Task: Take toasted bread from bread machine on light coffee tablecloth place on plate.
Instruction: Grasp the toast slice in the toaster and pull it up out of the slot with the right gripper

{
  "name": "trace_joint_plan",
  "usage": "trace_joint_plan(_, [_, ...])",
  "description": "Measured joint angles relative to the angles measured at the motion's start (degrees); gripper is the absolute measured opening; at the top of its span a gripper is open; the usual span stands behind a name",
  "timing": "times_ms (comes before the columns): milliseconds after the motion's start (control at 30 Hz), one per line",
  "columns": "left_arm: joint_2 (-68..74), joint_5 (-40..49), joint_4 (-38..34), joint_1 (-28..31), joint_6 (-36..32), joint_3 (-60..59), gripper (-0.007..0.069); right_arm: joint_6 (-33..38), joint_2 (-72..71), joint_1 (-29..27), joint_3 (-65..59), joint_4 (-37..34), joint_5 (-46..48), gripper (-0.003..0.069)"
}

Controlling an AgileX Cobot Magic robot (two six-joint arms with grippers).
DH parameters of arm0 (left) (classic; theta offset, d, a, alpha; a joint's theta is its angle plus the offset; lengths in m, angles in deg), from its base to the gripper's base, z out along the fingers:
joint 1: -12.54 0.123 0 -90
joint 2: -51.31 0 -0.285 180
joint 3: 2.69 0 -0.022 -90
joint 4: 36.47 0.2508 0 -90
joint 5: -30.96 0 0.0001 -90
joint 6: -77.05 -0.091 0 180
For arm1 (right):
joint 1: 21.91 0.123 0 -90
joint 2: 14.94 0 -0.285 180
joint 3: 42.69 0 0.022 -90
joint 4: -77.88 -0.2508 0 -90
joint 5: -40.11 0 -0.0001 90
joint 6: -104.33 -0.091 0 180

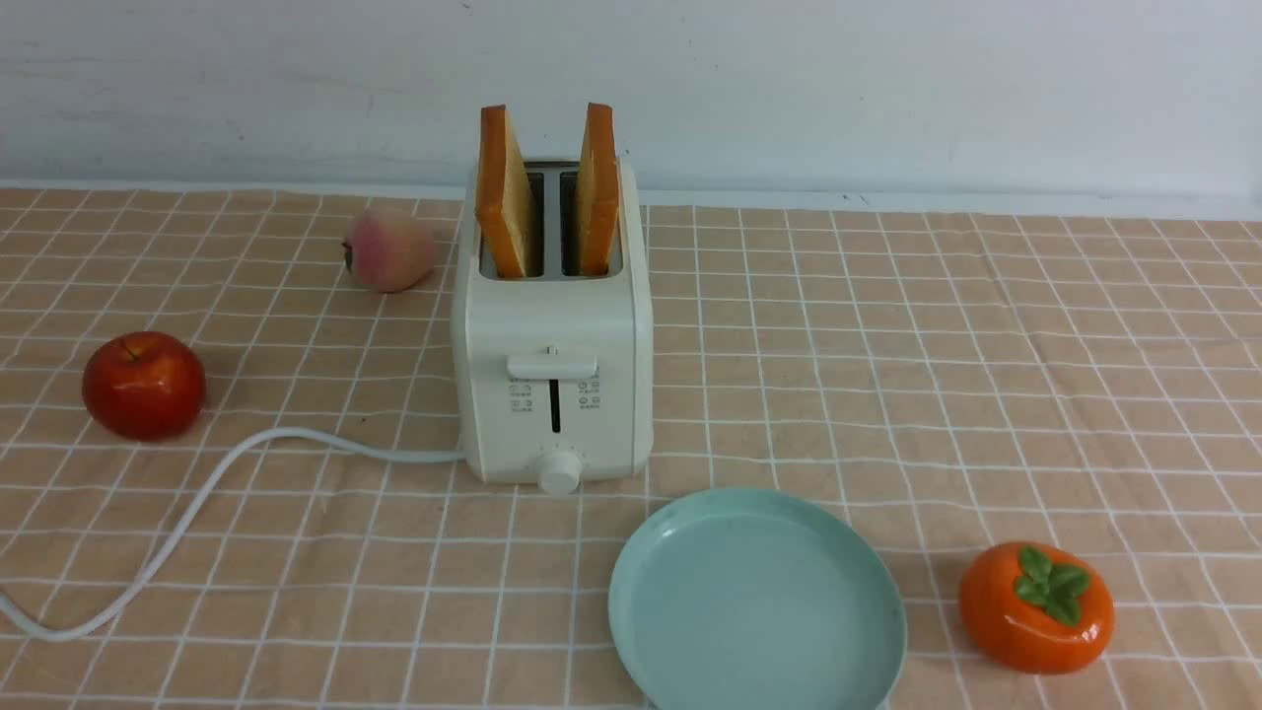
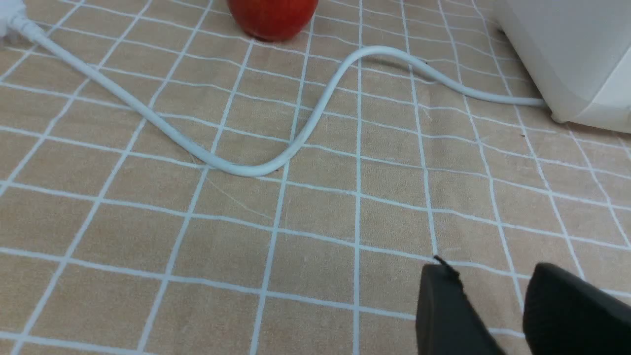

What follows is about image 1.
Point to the white two-slot toaster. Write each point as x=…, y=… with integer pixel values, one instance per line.
x=555, y=373

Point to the red apple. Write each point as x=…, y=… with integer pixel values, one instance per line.
x=145, y=386

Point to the orange persimmon with leaves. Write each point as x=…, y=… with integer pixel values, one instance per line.
x=1036, y=608

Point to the light green plate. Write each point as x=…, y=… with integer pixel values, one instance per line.
x=741, y=598

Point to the checkered orange tablecloth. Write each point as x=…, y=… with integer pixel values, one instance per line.
x=944, y=383

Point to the toast slice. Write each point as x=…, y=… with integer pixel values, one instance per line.
x=505, y=209
x=598, y=193

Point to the pink peach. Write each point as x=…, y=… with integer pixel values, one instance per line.
x=388, y=251

